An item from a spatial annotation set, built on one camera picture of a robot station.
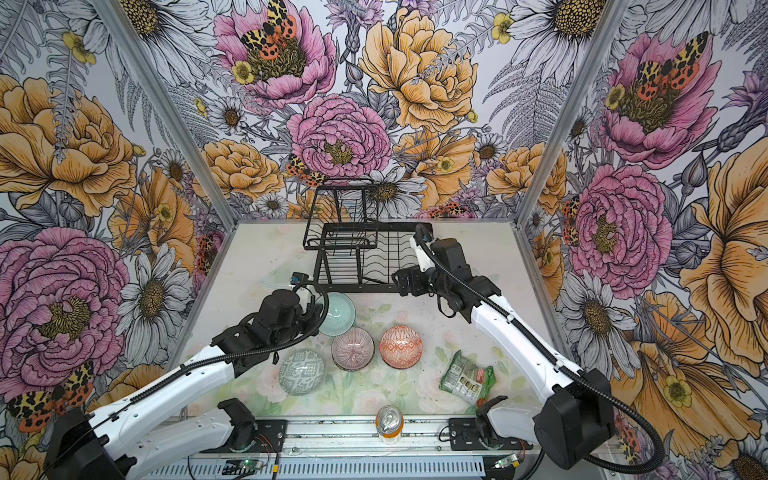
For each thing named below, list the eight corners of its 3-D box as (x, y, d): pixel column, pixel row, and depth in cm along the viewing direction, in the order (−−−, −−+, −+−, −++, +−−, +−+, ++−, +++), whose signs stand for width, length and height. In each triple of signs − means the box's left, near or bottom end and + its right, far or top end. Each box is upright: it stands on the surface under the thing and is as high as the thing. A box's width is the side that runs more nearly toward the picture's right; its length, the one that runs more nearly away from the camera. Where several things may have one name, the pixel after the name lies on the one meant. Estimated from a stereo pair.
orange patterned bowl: (400, 379, 85) (401, 371, 80) (374, 350, 90) (373, 341, 85) (426, 354, 89) (428, 345, 84) (400, 328, 95) (401, 318, 90)
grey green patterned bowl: (278, 395, 82) (273, 391, 79) (287, 356, 89) (283, 350, 86) (321, 395, 82) (318, 391, 79) (327, 356, 89) (325, 350, 86)
